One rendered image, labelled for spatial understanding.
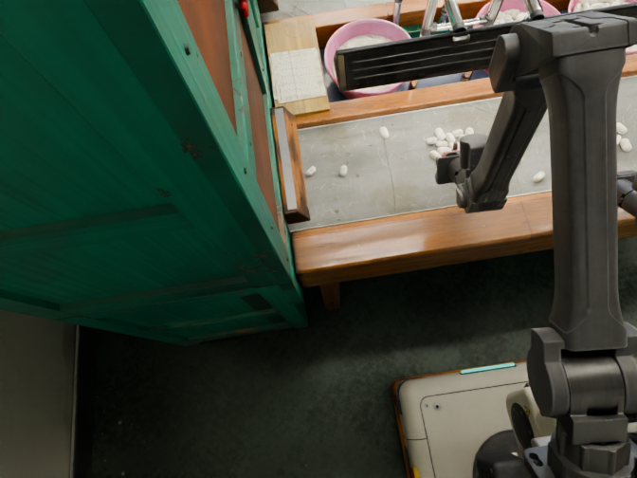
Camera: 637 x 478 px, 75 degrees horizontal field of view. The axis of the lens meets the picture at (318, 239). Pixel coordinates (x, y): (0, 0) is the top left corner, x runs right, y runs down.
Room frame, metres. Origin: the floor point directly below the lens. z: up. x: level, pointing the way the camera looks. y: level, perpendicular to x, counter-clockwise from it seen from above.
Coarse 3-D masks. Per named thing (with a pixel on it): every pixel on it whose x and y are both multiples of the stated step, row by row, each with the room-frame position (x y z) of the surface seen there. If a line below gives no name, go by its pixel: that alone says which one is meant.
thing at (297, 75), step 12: (312, 48) 0.91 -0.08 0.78; (276, 60) 0.89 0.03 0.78; (288, 60) 0.88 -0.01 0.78; (300, 60) 0.87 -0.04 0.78; (312, 60) 0.87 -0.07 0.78; (276, 72) 0.84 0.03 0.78; (288, 72) 0.84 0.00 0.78; (300, 72) 0.83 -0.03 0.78; (312, 72) 0.82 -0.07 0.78; (276, 84) 0.80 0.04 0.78; (288, 84) 0.80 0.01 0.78; (300, 84) 0.79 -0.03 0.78; (312, 84) 0.78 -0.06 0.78; (276, 96) 0.77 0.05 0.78; (288, 96) 0.76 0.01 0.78; (300, 96) 0.75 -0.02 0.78; (312, 96) 0.74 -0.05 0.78
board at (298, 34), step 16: (272, 32) 0.99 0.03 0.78; (288, 32) 0.98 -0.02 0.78; (304, 32) 0.97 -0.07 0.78; (272, 48) 0.93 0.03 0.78; (288, 48) 0.92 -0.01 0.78; (304, 48) 0.91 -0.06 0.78; (320, 64) 0.85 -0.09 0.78; (320, 96) 0.74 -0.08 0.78; (304, 112) 0.70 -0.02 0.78; (320, 112) 0.70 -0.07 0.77
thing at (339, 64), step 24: (504, 24) 0.57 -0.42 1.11; (360, 48) 0.58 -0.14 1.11; (384, 48) 0.57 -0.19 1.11; (408, 48) 0.57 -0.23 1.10; (432, 48) 0.56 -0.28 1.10; (456, 48) 0.56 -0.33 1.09; (480, 48) 0.55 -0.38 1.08; (336, 72) 0.58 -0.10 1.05; (360, 72) 0.55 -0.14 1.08; (384, 72) 0.55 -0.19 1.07; (408, 72) 0.54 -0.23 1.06; (432, 72) 0.54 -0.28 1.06; (456, 72) 0.54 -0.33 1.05
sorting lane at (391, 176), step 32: (320, 128) 0.66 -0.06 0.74; (352, 128) 0.64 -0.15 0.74; (416, 128) 0.61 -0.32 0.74; (448, 128) 0.59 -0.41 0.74; (480, 128) 0.57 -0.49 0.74; (544, 128) 0.54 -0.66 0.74; (320, 160) 0.56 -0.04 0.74; (352, 160) 0.55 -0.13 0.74; (384, 160) 0.53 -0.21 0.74; (416, 160) 0.51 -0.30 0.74; (544, 160) 0.45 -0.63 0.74; (320, 192) 0.47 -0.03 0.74; (352, 192) 0.45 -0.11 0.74; (384, 192) 0.44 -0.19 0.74; (416, 192) 0.42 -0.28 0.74; (448, 192) 0.41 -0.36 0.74; (512, 192) 0.37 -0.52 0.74; (544, 192) 0.36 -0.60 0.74; (320, 224) 0.38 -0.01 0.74
